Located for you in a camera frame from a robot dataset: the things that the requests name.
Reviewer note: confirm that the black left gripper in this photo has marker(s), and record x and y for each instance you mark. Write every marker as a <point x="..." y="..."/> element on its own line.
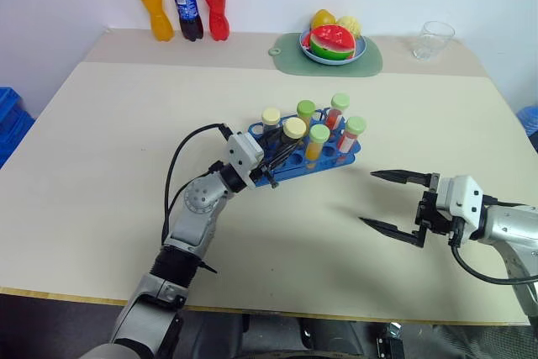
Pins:
<point x="261" y="174"/>

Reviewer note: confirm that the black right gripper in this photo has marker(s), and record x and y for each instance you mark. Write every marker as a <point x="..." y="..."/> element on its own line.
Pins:
<point x="429" y="216"/>

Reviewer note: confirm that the pale yellow cap test tube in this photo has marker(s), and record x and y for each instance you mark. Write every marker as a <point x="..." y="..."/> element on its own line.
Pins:
<point x="271" y="115"/>
<point x="294" y="127"/>

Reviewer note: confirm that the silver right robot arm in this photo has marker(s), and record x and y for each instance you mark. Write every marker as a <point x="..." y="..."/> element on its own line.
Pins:
<point x="510" y="224"/>

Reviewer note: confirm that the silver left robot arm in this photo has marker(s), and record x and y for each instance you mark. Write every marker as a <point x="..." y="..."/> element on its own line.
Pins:
<point x="191" y="224"/>

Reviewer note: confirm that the dark rounded robot base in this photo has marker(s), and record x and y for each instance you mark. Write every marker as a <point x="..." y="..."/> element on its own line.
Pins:
<point x="311" y="338"/>

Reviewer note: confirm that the green cap orange test tube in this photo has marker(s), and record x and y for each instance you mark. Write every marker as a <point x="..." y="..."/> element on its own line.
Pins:
<point x="318" y="133"/>

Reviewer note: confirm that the green cap yellow test tube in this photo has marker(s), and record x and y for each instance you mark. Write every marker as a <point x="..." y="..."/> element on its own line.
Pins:
<point x="306" y="108"/>

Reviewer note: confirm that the blue test tube rack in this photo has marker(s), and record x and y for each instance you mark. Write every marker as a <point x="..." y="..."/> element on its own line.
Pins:
<point x="332" y="157"/>

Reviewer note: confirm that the green cap red test tube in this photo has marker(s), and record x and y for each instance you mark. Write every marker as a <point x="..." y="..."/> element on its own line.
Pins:
<point x="339" y="101"/>

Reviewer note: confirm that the green cap red labelled tube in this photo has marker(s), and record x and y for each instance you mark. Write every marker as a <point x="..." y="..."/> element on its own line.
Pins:
<point x="355" y="124"/>

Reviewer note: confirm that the green silicone mat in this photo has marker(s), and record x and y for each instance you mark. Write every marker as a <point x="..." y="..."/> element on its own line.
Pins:
<point x="290" y="60"/>

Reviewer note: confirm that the toy watermelon slice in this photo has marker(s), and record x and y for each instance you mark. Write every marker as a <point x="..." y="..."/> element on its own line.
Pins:
<point x="332" y="41"/>

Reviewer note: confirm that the light blue plate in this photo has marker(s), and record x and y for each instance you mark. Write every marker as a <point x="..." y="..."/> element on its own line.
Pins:
<point x="359" y="50"/>

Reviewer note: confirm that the toy orange fruit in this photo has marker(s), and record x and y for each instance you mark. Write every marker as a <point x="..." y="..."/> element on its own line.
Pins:
<point x="323" y="18"/>

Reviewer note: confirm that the toy pale yellow fruit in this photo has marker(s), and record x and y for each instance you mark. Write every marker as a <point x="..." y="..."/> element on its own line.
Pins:
<point x="352" y="24"/>

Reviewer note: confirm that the clear glass cup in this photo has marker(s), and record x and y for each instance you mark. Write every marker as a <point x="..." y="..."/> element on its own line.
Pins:
<point x="433" y="41"/>

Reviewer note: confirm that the blue plastic crate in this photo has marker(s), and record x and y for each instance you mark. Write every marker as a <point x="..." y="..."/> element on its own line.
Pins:
<point x="12" y="123"/>

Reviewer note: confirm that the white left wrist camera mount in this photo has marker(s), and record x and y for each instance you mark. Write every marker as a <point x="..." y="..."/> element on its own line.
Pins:
<point x="244" y="153"/>

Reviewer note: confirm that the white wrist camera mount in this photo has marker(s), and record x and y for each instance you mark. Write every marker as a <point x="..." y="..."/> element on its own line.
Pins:
<point x="460" y="199"/>
<point x="244" y="153"/>

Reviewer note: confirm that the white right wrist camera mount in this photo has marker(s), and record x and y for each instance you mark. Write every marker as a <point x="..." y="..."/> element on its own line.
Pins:
<point x="460" y="199"/>

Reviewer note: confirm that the black metal bracket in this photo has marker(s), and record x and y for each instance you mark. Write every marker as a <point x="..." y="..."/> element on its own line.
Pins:
<point x="390" y="340"/>

